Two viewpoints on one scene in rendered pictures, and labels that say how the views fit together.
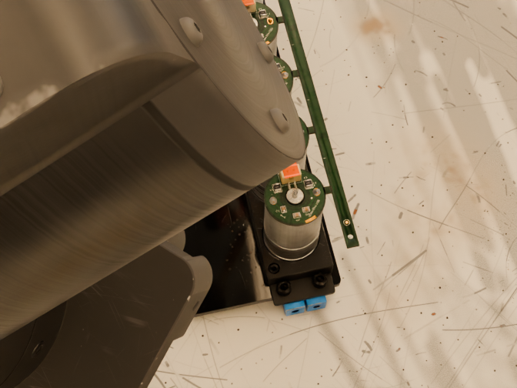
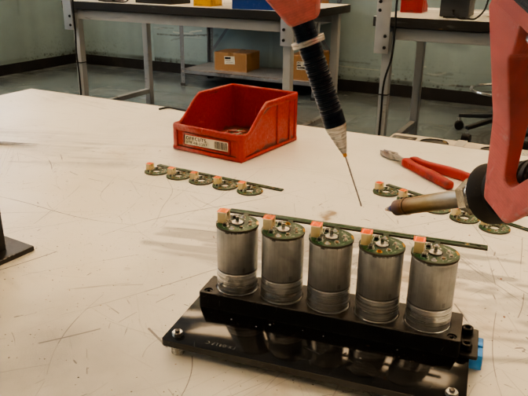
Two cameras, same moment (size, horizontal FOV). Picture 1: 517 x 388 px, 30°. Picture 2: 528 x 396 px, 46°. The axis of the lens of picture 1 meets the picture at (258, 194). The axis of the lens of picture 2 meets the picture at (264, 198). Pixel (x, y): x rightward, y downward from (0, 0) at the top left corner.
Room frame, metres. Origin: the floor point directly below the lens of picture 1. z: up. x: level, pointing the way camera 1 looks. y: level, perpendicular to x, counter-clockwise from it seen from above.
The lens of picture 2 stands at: (0.08, 0.28, 0.95)
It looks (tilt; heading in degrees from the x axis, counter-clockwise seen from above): 21 degrees down; 303
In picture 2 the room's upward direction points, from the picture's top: 1 degrees clockwise
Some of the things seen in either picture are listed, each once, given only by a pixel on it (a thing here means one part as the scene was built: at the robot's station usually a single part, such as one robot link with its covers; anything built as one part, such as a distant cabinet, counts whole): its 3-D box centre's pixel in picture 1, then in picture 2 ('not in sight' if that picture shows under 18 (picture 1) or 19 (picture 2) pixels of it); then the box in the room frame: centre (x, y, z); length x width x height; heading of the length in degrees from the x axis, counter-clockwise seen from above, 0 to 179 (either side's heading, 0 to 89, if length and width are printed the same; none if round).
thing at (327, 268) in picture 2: not in sight; (329, 276); (0.21, 0.00, 0.79); 0.02 x 0.02 x 0.05
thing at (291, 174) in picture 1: (291, 175); (420, 244); (0.16, -0.01, 0.82); 0.01 x 0.01 x 0.01; 13
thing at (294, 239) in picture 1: (292, 219); (430, 294); (0.16, -0.01, 0.79); 0.02 x 0.02 x 0.05
